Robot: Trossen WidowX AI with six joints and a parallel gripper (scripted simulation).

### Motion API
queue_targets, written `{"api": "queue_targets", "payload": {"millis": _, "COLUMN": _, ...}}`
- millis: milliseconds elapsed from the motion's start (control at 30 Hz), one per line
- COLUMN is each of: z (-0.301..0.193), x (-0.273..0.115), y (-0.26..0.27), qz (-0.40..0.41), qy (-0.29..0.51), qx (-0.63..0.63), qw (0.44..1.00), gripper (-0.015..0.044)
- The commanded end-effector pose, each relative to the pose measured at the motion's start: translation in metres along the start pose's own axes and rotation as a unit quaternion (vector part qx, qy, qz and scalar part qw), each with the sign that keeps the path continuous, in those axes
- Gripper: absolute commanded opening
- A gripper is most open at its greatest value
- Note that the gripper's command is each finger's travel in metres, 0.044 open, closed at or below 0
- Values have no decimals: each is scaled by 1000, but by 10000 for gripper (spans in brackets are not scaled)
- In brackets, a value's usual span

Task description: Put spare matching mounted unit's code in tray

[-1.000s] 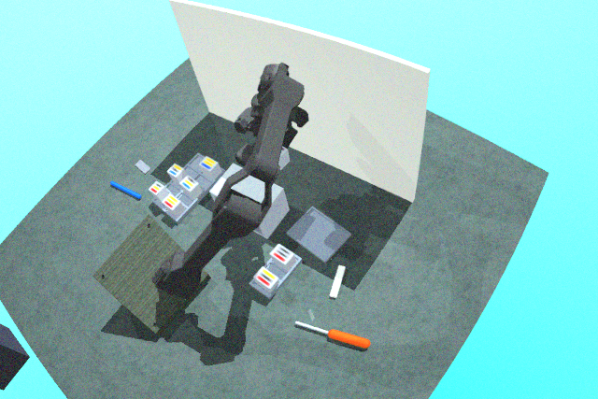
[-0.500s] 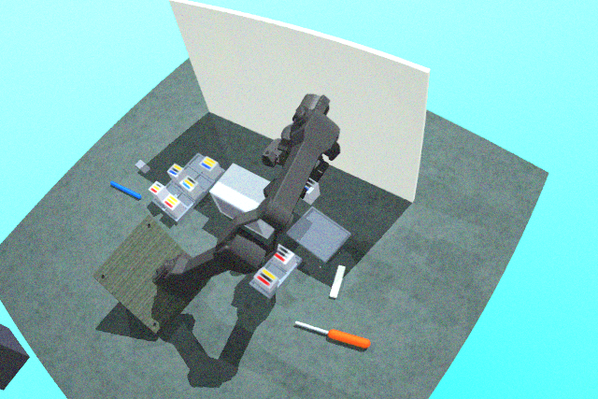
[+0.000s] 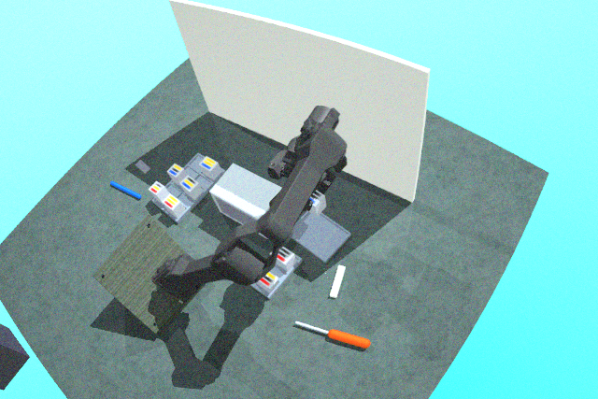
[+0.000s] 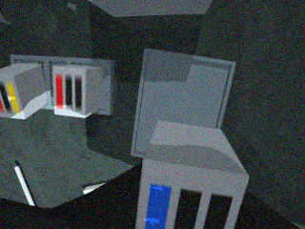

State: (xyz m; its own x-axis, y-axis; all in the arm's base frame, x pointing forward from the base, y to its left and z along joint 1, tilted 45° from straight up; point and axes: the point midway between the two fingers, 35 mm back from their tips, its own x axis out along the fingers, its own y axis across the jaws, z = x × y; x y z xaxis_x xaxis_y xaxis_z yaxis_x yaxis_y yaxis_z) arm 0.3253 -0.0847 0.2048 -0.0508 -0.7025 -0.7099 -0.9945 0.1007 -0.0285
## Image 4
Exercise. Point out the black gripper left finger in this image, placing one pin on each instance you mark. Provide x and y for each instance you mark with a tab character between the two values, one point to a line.
110	206

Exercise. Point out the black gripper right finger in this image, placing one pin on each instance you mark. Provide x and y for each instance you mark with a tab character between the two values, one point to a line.
256	214

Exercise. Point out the orange-handled screwdriver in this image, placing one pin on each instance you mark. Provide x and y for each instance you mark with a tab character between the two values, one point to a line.
24	186

